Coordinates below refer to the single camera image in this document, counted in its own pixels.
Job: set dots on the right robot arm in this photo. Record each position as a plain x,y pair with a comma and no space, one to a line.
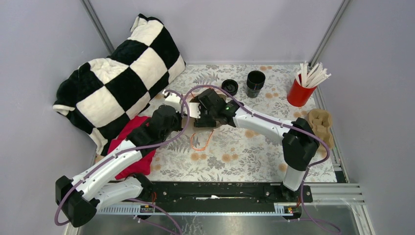
296,137

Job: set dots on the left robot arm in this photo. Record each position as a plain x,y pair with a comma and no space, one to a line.
82,196

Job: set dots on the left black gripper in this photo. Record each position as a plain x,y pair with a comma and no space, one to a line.
179,115

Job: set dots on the brown cardboard cup carrier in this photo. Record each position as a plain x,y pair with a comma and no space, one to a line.
321,121

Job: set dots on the black white checkered blanket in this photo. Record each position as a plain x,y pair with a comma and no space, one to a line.
102,95

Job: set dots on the stack of black lids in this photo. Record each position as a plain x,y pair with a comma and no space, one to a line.
230,86

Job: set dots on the white paper straws bundle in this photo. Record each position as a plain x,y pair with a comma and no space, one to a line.
311,78

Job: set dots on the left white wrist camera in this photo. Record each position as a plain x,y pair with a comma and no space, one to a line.
172,99

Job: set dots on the peach paper bag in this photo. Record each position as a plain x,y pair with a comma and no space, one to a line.
209,98

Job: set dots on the stack of black cups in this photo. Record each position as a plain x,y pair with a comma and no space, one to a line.
254,83

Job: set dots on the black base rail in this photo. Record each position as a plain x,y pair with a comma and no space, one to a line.
222,197

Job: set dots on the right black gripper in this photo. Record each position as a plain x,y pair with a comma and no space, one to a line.
202,122

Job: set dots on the red cup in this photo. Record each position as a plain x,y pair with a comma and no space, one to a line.
299,95

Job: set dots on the floral tablecloth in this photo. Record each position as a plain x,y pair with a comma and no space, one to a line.
233,154

